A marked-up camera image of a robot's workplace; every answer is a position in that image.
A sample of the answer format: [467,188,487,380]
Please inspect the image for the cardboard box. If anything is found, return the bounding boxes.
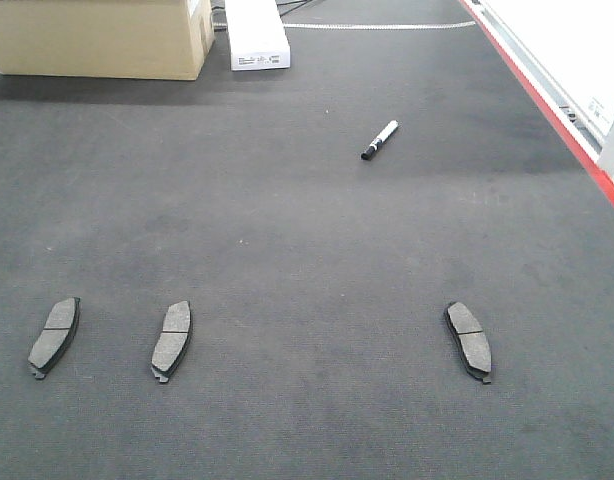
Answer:
[0,1,215,81]

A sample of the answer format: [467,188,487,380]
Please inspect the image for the black white marker pen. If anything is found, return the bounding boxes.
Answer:
[360,120,399,161]

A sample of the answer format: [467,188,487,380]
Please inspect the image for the red white conveyor side rail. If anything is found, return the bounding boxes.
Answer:
[462,1,614,207]

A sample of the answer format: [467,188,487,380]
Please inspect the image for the brake pad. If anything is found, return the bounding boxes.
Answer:
[27,297,81,380]
[445,301,492,384]
[150,300,193,384]

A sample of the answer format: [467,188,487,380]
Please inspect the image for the long white box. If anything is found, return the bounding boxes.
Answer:
[225,0,291,72]

